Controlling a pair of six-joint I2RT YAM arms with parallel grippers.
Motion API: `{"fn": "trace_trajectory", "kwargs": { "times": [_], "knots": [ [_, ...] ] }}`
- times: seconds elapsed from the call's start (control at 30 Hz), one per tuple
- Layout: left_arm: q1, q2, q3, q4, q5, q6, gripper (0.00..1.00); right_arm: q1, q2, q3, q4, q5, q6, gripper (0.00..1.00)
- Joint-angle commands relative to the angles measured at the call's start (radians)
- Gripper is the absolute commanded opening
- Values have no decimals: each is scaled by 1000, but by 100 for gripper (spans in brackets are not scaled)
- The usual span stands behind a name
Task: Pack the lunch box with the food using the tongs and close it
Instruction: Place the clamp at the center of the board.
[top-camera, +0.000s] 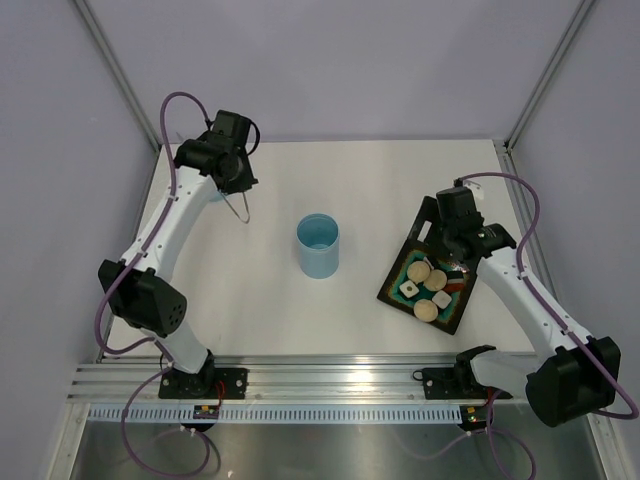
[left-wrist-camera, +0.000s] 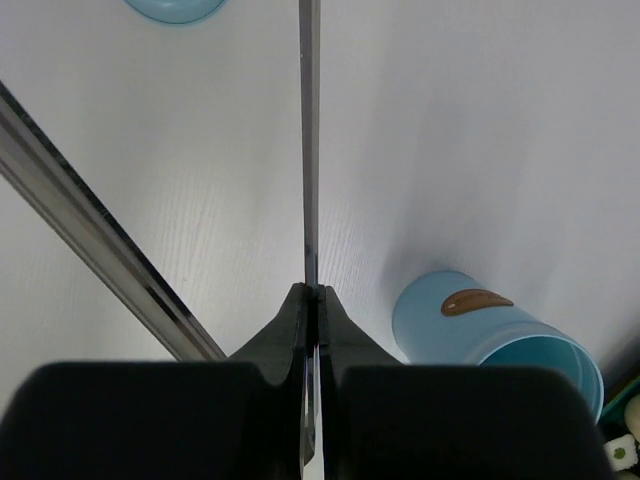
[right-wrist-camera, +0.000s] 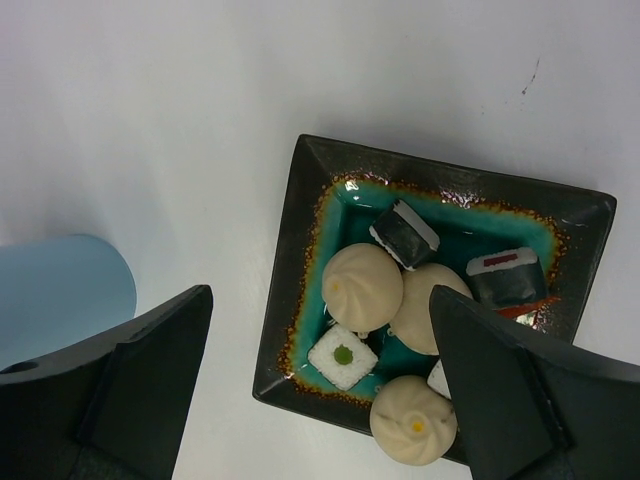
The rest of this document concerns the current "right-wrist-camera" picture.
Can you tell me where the steamed bun middle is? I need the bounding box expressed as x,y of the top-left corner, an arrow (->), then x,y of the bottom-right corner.
390,263 -> 472,355

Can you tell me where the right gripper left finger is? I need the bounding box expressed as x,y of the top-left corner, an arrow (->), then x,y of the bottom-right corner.
1,285 -> 212,479

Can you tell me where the rice roll green centre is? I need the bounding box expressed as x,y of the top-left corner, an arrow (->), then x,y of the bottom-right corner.
307,324 -> 378,391

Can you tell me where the red food piece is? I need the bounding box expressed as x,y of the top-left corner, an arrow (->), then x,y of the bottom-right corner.
497,296 -> 559,329

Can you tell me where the seaweed roll red centre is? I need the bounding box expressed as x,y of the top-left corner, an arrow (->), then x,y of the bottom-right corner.
466,247 -> 548,310

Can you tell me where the steamed bun upper left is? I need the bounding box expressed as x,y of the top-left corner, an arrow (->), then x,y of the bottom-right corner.
321,243 -> 404,333

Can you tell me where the blue cylindrical lunch container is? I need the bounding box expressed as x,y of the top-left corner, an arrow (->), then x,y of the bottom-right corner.
1,234 -> 137,370

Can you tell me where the white rice roll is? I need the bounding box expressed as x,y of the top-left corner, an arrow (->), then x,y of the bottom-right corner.
427,360 -> 451,400

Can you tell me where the steamed bun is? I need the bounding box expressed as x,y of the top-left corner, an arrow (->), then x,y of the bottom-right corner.
369,375 -> 458,466
390,263 -> 472,355
321,243 -> 404,333

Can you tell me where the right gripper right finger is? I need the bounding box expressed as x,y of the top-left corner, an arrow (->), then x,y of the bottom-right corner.
430,286 -> 639,479

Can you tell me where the steamed bun lower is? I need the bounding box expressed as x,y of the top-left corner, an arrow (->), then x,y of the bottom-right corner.
369,375 -> 458,466

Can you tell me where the black square teal plate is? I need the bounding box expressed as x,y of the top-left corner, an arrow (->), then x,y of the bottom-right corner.
252,135 -> 616,434

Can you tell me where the seaweed sushi roll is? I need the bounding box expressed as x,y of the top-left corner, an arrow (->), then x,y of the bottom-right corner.
369,199 -> 440,271

